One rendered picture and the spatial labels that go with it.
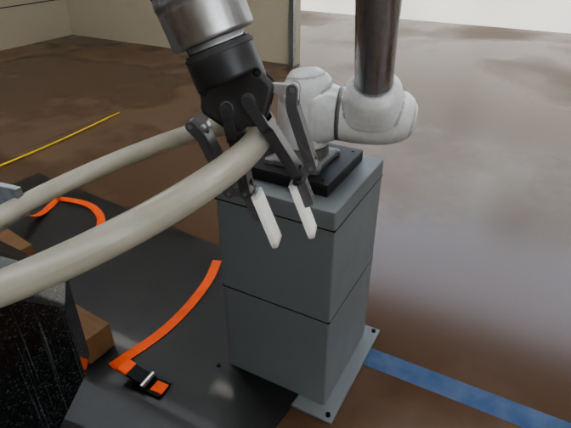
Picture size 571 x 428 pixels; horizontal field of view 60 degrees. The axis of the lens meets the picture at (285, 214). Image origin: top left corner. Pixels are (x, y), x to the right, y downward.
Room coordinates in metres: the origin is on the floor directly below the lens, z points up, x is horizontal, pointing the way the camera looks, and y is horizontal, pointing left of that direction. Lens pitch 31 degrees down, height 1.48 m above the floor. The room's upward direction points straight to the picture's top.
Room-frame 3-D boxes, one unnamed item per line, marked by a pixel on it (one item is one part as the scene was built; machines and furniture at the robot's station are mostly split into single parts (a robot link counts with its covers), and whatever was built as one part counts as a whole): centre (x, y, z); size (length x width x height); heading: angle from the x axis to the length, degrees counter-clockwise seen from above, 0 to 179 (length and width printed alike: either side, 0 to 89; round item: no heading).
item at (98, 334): (1.44, 0.84, 0.07); 0.30 x 0.12 x 0.12; 57
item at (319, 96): (1.39, -0.07, 1.00); 0.18 x 0.16 x 0.22; 76
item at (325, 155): (1.40, -0.04, 0.87); 0.22 x 0.18 x 0.06; 61
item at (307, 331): (1.39, -0.05, 0.40); 0.50 x 0.50 x 0.80; 62
